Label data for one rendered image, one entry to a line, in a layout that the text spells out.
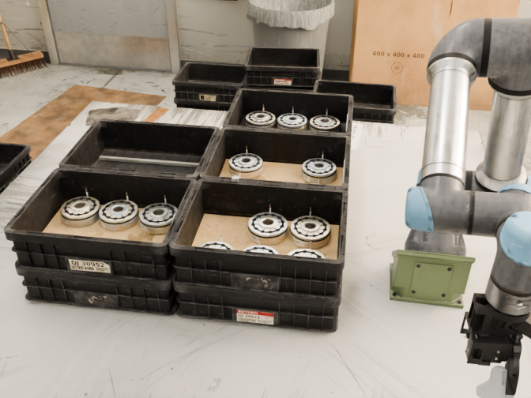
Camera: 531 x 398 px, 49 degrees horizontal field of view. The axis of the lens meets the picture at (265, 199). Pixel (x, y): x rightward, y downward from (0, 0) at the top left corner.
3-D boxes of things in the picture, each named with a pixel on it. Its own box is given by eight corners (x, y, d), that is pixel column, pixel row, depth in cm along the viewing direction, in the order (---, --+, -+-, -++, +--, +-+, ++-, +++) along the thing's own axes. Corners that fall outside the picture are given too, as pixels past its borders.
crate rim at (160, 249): (198, 185, 159) (197, 178, 157) (167, 256, 134) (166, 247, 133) (58, 174, 163) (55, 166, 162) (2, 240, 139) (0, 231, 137)
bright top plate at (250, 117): (277, 113, 206) (277, 111, 206) (272, 126, 198) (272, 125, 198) (249, 110, 208) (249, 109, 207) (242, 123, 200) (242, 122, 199)
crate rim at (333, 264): (348, 197, 154) (348, 189, 152) (344, 272, 129) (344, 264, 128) (198, 185, 159) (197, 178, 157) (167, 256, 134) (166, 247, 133)
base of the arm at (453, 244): (457, 257, 156) (460, 220, 157) (473, 257, 141) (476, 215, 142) (399, 251, 157) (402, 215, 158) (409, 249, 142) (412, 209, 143)
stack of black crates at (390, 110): (386, 163, 318) (396, 84, 293) (386, 193, 293) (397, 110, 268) (311, 155, 324) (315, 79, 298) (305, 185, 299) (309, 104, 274)
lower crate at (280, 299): (341, 257, 165) (345, 223, 159) (337, 337, 141) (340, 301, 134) (203, 245, 170) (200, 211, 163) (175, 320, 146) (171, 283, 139)
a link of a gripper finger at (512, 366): (498, 388, 100) (500, 337, 100) (508, 389, 99) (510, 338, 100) (506, 397, 95) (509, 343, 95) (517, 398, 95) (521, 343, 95)
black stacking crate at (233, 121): (350, 125, 208) (352, 96, 202) (348, 169, 184) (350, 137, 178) (239, 118, 213) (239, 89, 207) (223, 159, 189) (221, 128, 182)
